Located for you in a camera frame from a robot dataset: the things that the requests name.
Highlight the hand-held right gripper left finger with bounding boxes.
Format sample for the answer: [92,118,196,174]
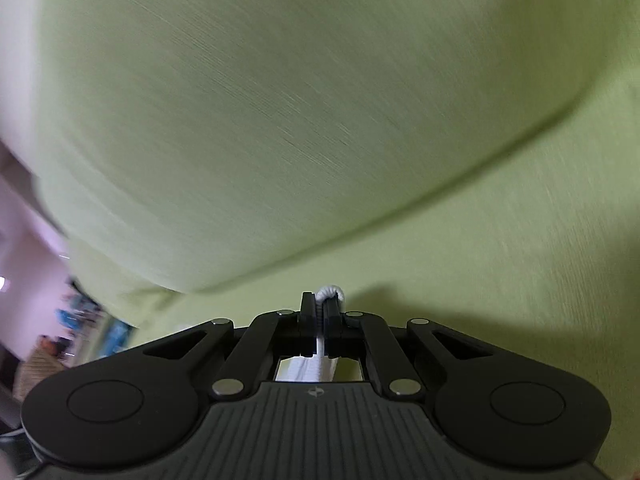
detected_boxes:
[142,291,321,402]

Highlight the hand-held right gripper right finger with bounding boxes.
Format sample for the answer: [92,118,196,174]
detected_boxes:
[323,298,494,402]

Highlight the white garment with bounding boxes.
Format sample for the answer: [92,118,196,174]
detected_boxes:
[292,284,347,382]

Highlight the light green sofa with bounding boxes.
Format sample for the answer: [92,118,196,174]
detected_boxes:
[0,0,640,480]

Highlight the blurred blue clutter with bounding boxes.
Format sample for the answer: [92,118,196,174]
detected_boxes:
[55,277,137,362]

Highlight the tan woven basket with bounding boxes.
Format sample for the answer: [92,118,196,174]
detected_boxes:
[12,344,76,403]

